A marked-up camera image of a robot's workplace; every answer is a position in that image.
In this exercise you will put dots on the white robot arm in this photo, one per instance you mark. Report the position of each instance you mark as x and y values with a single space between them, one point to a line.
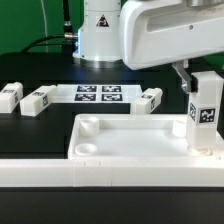
99 36

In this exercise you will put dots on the white desk top tray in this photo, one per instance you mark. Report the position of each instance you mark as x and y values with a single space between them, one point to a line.
126 135

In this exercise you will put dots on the white L-shaped obstacle fence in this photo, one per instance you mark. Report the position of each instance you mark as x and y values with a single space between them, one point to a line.
101 171

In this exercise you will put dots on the white base marker plate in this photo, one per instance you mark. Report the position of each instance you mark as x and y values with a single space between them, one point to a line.
93 93

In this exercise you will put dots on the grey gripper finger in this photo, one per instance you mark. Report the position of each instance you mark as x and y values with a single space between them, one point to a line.
180 67

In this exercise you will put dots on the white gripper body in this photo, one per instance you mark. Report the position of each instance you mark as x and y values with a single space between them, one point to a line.
156 32

